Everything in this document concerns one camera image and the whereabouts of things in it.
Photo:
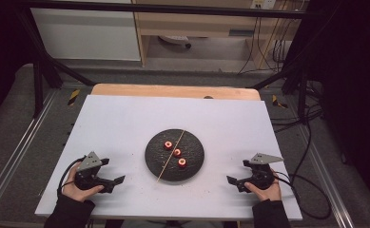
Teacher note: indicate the white cabinet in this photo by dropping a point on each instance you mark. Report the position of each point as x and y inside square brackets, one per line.
[87, 34]

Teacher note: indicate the black metal crossbar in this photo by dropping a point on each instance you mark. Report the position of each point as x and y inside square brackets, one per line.
[160, 8]

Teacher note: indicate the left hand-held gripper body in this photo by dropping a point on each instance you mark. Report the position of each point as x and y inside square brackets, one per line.
[87, 171]

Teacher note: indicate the black metal stand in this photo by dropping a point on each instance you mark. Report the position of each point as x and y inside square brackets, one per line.
[301, 91]
[38, 82]

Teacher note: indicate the wooden desk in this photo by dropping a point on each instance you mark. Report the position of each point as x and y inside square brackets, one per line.
[192, 23]

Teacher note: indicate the white power strip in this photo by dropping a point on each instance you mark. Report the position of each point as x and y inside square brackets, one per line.
[174, 39]

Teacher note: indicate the aluminium floor rail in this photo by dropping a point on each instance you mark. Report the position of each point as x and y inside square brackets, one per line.
[325, 177]
[17, 145]

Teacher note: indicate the person's legs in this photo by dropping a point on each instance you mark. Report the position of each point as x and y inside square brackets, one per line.
[173, 224]

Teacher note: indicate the yellow black tape strip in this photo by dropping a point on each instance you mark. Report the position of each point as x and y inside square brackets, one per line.
[73, 96]
[278, 102]

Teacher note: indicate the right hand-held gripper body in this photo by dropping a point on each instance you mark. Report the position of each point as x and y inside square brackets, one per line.
[262, 175]

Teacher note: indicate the thin bamboo skewer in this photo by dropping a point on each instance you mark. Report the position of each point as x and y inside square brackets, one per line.
[170, 157]

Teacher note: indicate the person's right hand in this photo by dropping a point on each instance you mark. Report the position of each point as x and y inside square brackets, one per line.
[269, 193]

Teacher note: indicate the black curtain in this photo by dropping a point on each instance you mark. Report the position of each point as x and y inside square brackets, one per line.
[354, 79]
[2, 53]

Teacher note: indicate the black round plate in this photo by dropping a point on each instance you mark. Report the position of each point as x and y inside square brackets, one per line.
[160, 161]

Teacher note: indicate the person's left hand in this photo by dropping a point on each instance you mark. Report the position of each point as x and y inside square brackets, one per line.
[73, 190]

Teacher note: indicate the white wall outlet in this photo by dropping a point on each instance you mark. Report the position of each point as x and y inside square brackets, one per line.
[262, 3]

